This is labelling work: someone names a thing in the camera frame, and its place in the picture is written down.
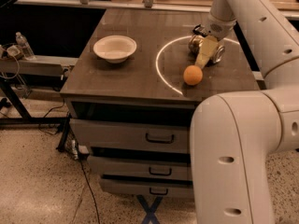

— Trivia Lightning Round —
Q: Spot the blue tape cross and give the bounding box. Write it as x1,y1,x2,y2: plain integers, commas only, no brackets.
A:
136,195,163,224

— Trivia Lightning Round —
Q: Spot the clear plastic water bottle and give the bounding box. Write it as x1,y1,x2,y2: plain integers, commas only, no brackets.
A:
16,32,36,60

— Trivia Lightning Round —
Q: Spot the grey drawer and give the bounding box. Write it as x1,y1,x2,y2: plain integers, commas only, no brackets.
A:
87,156,192,181
99,178,194,199
70,119,189,153

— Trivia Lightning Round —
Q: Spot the grey drawer cabinet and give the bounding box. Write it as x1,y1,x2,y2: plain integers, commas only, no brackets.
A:
61,9,258,186

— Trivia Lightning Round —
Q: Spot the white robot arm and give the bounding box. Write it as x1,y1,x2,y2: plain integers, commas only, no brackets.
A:
190,0,299,224

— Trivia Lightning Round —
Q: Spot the white paper bowl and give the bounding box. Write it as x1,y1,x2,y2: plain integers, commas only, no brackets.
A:
93,35,137,63

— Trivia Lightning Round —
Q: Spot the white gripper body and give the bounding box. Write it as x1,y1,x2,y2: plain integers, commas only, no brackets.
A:
205,14,235,40

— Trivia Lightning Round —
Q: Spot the black floor cable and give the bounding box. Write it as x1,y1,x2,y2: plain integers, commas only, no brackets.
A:
38,96,102,224

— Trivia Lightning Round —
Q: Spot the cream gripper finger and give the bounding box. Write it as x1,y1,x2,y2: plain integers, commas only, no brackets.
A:
195,35,219,69

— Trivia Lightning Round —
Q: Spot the grey side bench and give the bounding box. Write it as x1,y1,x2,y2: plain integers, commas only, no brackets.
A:
0,55,78,77

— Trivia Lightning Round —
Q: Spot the middle grey drawer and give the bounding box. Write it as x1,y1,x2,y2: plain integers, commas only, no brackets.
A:
87,156,192,181

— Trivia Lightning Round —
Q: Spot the bottom grey drawer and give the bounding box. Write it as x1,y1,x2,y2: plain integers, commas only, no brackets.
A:
99,178,194,199

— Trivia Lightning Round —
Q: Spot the orange fruit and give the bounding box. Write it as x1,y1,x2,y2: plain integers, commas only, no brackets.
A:
183,65,203,86

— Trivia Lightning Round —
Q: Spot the top grey drawer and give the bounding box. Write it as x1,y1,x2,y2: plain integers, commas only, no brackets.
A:
70,119,189,153

